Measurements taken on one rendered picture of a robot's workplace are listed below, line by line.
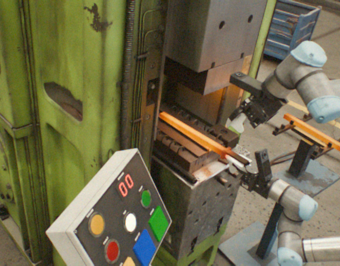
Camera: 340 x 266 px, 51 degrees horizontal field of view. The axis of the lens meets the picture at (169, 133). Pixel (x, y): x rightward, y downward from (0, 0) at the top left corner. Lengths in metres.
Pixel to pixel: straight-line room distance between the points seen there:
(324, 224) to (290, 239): 1.58
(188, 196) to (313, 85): 0.70
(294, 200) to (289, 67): 0.51
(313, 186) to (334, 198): 1.16
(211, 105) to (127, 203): 0.84
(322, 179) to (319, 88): 1.16
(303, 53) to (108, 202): 0.59
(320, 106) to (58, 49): 0.91
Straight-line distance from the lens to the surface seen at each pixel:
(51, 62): 1.42
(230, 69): 1.28
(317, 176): 2.02
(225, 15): 1.14
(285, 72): 0.95
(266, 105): 1.03
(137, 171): 1.03
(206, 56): 1.13
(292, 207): 1.29
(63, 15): 1.30
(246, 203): 2.73
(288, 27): 5.03
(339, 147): 1.79
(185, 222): 1.50
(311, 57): 0.92
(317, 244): 1.24
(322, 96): 0.90
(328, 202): 3.04
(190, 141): 1.46
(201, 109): 1.74
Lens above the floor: 1.83
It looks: 34 degrees down
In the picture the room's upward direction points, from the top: 8 degrees clockwise
